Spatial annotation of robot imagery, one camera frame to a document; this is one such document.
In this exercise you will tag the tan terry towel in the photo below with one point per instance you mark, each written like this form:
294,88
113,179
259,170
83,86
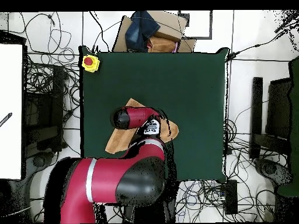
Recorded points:
121,140

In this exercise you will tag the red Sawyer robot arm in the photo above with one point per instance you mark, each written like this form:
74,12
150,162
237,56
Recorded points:
105,179

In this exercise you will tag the dark green table cloth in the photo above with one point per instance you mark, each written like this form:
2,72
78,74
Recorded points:
191,93

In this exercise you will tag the tan towel in box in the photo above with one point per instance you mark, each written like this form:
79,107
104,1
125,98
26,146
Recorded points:
161,45

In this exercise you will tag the yellow emergency stop button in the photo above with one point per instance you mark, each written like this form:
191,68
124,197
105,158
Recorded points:
88,61

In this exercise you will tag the blue denim jeans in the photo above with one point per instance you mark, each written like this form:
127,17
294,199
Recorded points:
140,30

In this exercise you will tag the black equipment rack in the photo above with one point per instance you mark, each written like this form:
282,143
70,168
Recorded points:
57,93

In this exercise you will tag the brown cardboard box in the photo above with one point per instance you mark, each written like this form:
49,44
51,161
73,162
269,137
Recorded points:
169,25

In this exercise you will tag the long black floor bar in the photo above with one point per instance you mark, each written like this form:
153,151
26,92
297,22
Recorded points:
256,112

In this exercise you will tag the black power strip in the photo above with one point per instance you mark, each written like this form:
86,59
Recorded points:
231,198

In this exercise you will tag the grey stand base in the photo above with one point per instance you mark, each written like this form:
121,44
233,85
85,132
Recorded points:
271,170
38,161

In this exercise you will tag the black panel stand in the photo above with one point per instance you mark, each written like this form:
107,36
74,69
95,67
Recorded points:
279,105

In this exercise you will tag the green cloth on stand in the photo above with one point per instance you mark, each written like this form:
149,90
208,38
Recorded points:
294,116

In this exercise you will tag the black rectangular floor frame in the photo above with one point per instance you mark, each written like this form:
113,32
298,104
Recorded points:
201,38

